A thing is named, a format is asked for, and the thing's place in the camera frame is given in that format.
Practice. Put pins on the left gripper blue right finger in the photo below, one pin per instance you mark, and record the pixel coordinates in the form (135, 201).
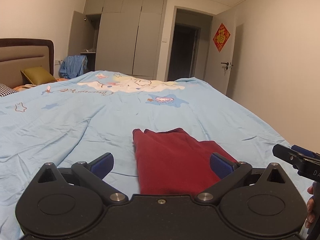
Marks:
(232, 175)

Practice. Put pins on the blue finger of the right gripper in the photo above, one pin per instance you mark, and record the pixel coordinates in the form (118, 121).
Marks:
(303, 150)
(286, 154)

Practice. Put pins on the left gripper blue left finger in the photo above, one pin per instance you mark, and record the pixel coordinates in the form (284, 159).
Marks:
(91, 175)

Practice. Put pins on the dark red sweater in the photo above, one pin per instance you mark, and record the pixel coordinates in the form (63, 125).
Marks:
(173, 162)

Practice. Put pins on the blue clothes pile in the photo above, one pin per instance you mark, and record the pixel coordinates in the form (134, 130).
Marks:
(73, 66)

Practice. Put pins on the white bedroom door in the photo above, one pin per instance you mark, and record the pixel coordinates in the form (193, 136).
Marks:
(214, 73)

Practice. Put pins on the person's right hand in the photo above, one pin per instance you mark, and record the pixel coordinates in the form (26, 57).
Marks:
(310, 205)

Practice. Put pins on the light blue cartoon bedsheet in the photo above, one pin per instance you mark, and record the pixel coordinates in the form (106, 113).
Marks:
(48, 128)

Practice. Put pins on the olive green pillow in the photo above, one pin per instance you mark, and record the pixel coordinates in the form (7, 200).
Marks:
(38, 75)

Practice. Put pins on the black white checkered pillow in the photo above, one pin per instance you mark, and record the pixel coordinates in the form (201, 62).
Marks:
(5, 90)

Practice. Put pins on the open grey wardrobe door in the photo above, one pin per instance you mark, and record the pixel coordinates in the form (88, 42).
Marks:
(76, 36)

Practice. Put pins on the red fu door decoration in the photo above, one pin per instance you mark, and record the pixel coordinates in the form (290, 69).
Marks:
(221, 37)

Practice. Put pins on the brown padded headboard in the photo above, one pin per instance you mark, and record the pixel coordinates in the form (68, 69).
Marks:
(18, 54)

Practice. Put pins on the grey built-in wardrobe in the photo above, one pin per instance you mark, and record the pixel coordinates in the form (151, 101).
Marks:
(129, 35)

